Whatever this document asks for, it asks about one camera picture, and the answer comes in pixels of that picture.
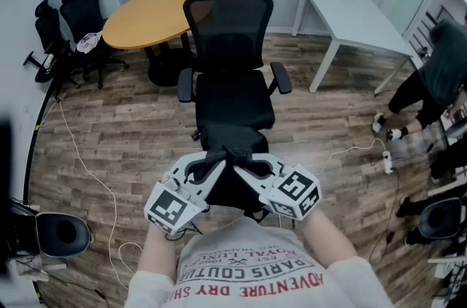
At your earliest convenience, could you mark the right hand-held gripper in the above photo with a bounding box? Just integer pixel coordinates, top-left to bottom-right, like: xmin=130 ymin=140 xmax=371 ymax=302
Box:
xmin=233 ymin=152 xmax=323 ymax=221

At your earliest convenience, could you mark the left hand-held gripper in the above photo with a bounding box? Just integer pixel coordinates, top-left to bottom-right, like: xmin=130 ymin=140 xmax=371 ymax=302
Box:
xmin=144 ymin=152 xmax=228 ymax=236

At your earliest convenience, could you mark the black mesh office chair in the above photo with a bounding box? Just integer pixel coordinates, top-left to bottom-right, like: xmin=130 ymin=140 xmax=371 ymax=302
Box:
xmin=177 ymin=0 xmax=293 ymax=151

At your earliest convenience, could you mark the person's left forearm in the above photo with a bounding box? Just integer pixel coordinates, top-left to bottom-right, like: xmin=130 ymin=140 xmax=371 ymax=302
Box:
xmin=137 ymin=224 xmax=191 ymax=286

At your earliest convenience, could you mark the person's right forearm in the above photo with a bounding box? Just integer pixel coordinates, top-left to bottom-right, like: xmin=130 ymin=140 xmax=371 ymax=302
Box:
xmin=301 ymin=207 xmax=358 ymax=269

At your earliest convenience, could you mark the person's white printed shirt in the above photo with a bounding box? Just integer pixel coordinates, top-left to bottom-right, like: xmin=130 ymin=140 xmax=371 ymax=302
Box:
xmin=123 ymin=217 xmax=395 ymax=308

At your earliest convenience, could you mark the white power strip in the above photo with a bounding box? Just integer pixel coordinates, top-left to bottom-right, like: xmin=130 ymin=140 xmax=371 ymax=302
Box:
xmin=382 ymin=150 xmax=395 ymax=175

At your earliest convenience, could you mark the black seat with grey rim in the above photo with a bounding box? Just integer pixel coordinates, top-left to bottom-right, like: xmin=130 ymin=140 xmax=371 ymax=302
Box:
xmin=36 ymin=212 xmax=92 ymax=259
xmin=418 ymin=197 xmax=463 ymax=240

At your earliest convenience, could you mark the round wooden table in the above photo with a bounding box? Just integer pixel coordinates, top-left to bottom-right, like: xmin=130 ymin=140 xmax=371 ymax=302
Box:
xmin=101 ymin=0 xmax=200 ymax=88

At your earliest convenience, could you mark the black floor edge strip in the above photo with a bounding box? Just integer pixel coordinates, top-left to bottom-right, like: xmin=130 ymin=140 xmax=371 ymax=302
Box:
xmin=22 ymin=80 xmax=61 ymax=206

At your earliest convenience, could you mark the white printed cloth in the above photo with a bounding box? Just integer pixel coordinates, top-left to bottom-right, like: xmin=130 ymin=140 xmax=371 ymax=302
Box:
xmin=75 ymin=31 xmax=104 ymax=55

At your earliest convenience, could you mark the white rectangular table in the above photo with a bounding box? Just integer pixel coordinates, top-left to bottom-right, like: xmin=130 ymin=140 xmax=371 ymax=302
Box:
xmin=290 ymin=0 xmax=415 ymax=98

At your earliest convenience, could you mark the white shelf rack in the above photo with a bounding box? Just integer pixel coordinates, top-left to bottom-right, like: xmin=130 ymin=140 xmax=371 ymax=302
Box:
xmin=404 ymin=3 xmax=467 ymax=63

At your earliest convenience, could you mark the long white floor cable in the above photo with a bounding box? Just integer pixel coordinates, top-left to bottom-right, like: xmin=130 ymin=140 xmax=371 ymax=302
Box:
xmin=38 ymin=100 xmax=144 ymax=286

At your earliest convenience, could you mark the black floor cable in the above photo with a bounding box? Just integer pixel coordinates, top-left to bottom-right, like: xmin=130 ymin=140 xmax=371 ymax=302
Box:
xmin=368 ymin=169 xmax=403 ymax=267

